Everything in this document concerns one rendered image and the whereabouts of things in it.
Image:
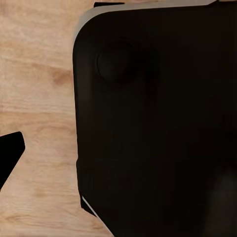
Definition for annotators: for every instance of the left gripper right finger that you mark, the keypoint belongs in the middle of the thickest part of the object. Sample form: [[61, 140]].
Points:
[[229, 146]]

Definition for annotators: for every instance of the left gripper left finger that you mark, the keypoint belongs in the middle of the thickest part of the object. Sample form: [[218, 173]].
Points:
[[12, 147]]

